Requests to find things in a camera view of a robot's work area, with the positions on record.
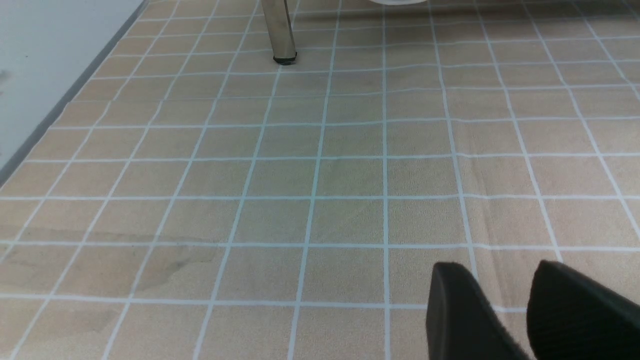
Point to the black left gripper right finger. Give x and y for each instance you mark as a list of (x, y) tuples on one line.
[(570, 316)]

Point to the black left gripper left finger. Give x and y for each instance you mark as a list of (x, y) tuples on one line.
[(460, 322)]

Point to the metal shoe rack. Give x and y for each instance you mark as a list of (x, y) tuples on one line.
[(278, 23)]

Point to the left black canvas sneaker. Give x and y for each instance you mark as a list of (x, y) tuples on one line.
[(399, 2)]

